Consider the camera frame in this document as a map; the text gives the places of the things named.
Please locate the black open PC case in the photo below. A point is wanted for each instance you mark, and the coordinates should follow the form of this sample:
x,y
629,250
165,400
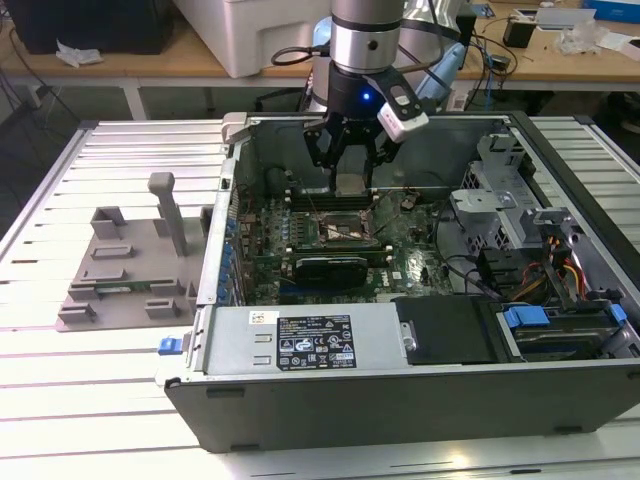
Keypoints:
x,y
400,410

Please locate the wooden desk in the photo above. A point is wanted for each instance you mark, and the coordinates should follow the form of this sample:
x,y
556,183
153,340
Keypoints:
x,y
550,65
150,65

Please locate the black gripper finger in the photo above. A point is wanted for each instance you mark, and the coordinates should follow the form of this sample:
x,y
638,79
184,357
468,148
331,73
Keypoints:
x,y
320,145
375,150

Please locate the black RAM slot row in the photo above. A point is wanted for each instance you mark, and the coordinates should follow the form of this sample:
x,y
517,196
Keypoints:
x,y
310,202
340,247

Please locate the white plastic box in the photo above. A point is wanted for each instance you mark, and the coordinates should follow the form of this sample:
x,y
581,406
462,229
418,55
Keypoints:
x,y
260,30

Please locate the flat grey white box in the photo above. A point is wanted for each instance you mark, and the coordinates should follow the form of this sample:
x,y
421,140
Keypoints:
x,y
565,19

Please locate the large black box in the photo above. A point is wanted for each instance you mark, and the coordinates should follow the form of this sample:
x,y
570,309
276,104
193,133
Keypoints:
x,y
90,25

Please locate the green motherboard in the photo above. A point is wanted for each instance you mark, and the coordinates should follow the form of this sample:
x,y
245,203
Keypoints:
x,y
405,265

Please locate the blue case latch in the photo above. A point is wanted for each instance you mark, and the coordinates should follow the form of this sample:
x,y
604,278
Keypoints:
x,y
167,346

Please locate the grey parts rack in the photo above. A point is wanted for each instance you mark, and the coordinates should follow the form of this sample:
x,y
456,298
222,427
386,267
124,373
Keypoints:
x,y
140,240

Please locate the clear plastic bags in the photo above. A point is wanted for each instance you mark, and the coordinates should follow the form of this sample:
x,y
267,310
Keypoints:
x,y
582,39

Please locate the round coin battery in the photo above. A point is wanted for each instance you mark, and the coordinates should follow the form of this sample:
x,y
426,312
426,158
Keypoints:
x,y
410,201

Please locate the CPU socket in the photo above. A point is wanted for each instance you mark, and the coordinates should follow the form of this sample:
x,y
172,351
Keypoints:
x,y
345,225

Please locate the black graphics card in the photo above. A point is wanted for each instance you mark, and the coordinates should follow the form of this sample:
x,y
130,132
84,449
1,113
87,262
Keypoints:
x,y
330,272

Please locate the black drive cover plate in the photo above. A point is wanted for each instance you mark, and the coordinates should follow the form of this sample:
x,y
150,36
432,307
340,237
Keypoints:
x,y
445,330

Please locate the silver CPU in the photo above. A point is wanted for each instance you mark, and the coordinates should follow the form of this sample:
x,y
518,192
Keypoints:
x,y
351,185

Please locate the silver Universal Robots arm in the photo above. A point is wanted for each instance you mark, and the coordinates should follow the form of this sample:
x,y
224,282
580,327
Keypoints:
x,y
365,35

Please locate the small black box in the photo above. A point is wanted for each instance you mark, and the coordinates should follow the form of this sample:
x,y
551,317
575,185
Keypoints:
x,y
517,31

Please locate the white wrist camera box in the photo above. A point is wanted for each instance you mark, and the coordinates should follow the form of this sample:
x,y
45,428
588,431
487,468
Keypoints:
x,y
402,120

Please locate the silver power supply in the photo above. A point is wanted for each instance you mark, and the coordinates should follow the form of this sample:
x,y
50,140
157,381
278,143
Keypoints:
x,y
235,345

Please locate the green RAM stick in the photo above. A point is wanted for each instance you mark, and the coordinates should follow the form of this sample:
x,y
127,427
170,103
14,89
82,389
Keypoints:
x,y
122,286

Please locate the blue cardboard box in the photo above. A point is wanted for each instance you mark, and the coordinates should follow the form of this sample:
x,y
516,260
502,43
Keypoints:
x,y
615,9

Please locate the hard disk in blue carrier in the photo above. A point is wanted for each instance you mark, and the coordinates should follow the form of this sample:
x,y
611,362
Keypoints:
x,y
525,316

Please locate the crumpled white paper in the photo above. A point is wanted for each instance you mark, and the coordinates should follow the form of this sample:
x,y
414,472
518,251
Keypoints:
x,y
77,54

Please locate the metal drive cage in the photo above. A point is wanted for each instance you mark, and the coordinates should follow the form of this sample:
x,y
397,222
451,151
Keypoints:
x,y
480,200

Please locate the black power supply label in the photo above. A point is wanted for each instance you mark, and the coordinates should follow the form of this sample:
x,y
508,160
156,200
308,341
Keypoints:
x,y
315,342

